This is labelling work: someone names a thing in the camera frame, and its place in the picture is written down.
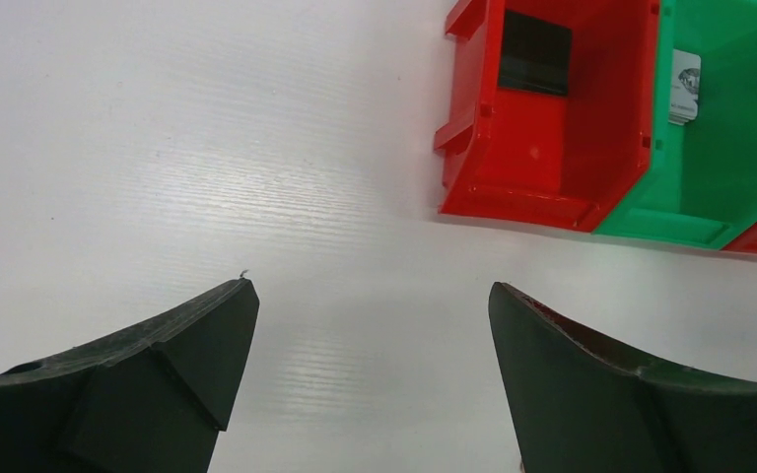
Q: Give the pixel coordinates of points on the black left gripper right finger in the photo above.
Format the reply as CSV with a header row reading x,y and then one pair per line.
x,y
582,401

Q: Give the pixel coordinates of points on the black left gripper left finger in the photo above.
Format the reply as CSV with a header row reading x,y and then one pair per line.
x,y
151,397

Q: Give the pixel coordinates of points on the green plastic bin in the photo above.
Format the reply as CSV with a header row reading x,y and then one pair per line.
x,y
701,187

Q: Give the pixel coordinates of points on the silver card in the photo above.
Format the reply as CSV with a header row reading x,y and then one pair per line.
x,y
684,87

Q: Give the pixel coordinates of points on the black card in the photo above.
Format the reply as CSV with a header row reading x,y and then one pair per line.
x,y
535,55

